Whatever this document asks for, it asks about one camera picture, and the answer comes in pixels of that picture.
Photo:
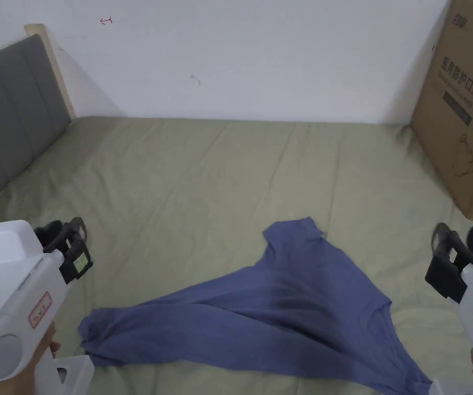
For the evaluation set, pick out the bed with pale green sheet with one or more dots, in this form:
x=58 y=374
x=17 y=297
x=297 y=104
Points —
x=203 y=173

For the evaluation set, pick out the blue shirt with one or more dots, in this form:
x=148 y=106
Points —
x=286 y=304

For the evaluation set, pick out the person's left hand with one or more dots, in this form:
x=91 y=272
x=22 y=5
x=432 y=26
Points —
x=46 y=345

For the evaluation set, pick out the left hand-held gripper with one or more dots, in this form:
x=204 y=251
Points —
x=10 y=288

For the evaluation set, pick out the grey padded headboard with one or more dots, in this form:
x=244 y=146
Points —
x=14 y=115

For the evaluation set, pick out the brown cardboard carton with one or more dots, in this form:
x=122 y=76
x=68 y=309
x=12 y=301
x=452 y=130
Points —
x=462 y=135

